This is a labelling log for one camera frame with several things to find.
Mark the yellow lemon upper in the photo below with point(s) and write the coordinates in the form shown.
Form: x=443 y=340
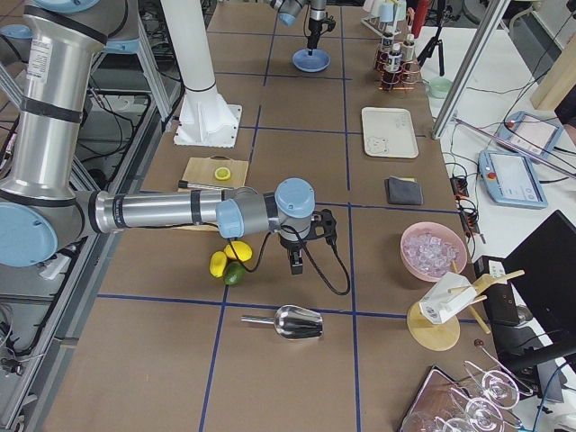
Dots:
x=238 y=250

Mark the white paper cup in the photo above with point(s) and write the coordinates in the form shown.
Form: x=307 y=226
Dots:
x=450 y=295

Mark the cream rectangular tray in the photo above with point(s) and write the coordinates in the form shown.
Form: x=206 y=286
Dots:
x=388 y=133

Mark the blue teach pendant near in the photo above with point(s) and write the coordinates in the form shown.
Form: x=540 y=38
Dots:
x=511 y=180

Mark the black monitor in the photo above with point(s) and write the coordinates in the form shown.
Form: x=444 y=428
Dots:
x=547 y=256

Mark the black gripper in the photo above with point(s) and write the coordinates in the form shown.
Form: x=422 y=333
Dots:
x=314 y=28
x=291 y=247

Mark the black handled knife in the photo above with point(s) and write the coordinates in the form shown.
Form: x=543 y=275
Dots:
x=184 y=184

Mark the lemon slice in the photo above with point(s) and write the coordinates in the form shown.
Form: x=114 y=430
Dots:
x=222 y=173

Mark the black camera tripod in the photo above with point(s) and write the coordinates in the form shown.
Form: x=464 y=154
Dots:
x=435 y=43

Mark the dark tablet tray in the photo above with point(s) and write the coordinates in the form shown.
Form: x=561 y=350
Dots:
x=433 y=398

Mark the mint green bowl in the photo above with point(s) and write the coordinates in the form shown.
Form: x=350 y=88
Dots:
x=439 y=87

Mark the blue plate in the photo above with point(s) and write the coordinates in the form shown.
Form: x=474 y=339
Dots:
x=311 y=60

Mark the dark grey folded cloth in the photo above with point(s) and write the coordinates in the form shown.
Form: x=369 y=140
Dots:
x=404 y=192

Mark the wine glass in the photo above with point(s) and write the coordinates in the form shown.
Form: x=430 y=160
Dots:
x=493 y=384
x=481 y=413
x=421 y=421

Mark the wine glass middle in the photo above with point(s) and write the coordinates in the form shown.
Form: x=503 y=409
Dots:
x=481 y=413

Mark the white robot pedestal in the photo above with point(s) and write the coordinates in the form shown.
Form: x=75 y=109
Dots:
x=205 y=118

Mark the yellow lemon lower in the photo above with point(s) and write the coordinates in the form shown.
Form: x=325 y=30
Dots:
x=218 y=263

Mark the blue teach pendant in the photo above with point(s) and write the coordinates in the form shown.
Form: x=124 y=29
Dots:
x=531 y=133
x=511 y=180

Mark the wine glass upper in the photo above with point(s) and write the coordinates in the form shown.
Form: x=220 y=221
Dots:
x=493 y=384

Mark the copper wire bottle rack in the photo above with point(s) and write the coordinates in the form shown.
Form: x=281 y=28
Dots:
x=396 y=63

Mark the silver metal scoop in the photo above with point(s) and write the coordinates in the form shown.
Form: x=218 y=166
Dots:
x=292 y=322

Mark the pink bowl of ice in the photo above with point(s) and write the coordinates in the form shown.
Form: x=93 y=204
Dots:
x=429 y=250

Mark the blue teach pendant far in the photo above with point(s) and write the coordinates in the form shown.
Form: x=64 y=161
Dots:
x=531 y=133

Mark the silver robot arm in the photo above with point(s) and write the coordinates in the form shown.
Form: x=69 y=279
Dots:
x=41 y=212
x=288 y=10

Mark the aluminium frame post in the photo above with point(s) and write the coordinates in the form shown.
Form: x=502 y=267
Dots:
x=487 y=26

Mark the green lime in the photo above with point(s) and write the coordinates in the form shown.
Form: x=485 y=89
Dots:
x=234 y=273

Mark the yellow lemon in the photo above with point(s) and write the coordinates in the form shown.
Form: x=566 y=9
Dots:
x=218 y=263
x=238 y=250

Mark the wine glass lower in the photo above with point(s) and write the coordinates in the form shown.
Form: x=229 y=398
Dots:
x=421 y=421

